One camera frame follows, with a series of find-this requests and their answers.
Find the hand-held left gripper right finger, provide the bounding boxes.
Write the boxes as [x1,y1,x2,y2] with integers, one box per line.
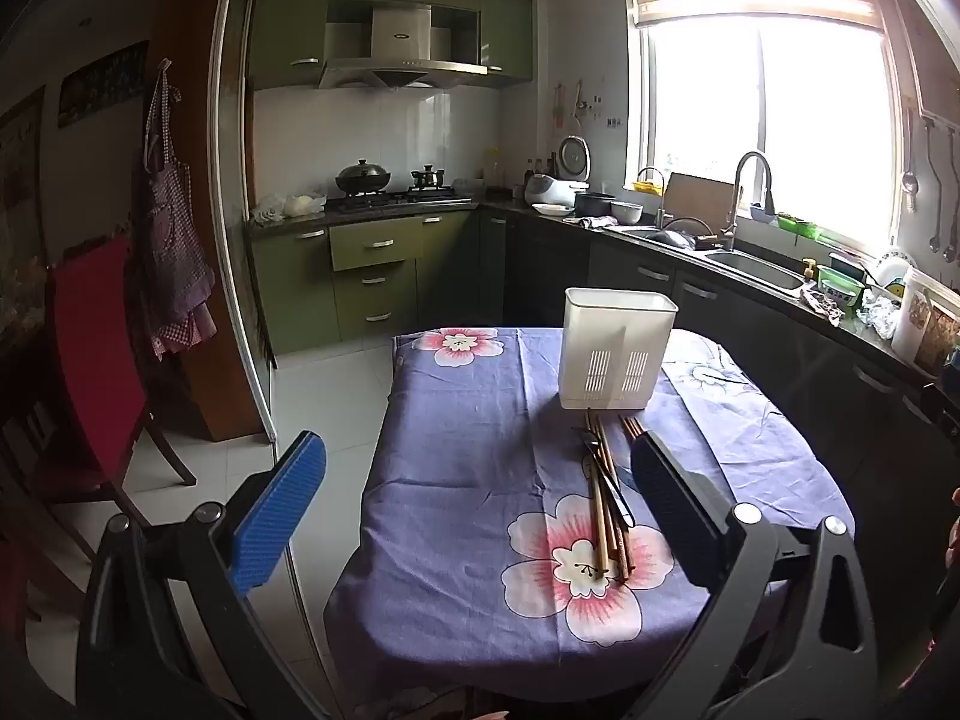
[630,431,878,720]

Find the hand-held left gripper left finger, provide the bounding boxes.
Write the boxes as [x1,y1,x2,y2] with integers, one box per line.
[75,431,331,720]

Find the grey metal spoon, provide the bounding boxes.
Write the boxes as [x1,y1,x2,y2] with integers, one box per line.
[574,427,637,530]

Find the bundle of wooden chopsticks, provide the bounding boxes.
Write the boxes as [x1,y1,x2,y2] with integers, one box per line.
[581,409,650,586]

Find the white plastic utensil holder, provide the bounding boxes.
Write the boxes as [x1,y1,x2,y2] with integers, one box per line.
[557,287,680,412]

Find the dark base cabinet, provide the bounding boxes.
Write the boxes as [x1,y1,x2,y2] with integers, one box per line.
[480,210,960,616]

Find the purple floral tablecloth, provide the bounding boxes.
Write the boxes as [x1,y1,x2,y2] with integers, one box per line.
[322,326,856,691]

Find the green base cabinet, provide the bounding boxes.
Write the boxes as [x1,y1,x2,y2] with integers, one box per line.
[251,210,481,353]

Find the steel kitchen sink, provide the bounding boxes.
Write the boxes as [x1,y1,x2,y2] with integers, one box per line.
[705,249,807,293]

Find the red wooden chair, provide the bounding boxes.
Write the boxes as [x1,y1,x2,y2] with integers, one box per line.
[0,236,197,541]

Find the green plastic basin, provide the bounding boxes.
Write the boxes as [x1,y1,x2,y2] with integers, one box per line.
[816,264,867,308]

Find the crumpled plastic wrap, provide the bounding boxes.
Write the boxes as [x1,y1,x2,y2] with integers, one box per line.
[859,292,901,338]

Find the checkered apron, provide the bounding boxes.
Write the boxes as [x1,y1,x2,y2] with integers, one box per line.
[135,60,218,357]

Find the white printed jug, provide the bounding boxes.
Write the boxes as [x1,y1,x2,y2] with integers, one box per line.
[891,266,960,376]

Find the small steel faucet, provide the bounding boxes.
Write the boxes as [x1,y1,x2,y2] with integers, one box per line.
[636,166,668,230]

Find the wooden cutting board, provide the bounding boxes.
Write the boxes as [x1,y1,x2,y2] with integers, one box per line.
[664,172,736,230]

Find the white plastic bag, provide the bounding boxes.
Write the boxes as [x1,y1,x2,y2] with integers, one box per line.
[251,193,327,226]

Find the white plates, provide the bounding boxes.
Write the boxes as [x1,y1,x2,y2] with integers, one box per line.
[874,249,917,293]

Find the white rice cooker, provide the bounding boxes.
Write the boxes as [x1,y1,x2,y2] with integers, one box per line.
[523,174,590,209]

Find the black gas stove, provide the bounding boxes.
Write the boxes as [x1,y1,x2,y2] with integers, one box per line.
[324,187,475,212]

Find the tall steel faucet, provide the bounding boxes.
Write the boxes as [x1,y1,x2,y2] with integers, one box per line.
[720,151,775,252]

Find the black wok with lid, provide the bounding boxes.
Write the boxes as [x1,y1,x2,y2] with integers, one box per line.
[334,159,392,197]

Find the kitchen window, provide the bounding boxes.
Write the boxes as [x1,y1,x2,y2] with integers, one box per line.
[626,0,908,256]

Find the steel range hood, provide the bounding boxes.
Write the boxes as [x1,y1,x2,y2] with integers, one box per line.
[316,4,488,91]

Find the sliding door frame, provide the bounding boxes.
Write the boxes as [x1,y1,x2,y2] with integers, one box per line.
[206,0,278,443]

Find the dark wall poster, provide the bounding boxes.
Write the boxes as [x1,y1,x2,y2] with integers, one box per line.
[58,41,149,128]

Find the green wall cabinet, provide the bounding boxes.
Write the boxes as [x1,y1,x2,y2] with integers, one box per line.
[251,0,535,91]

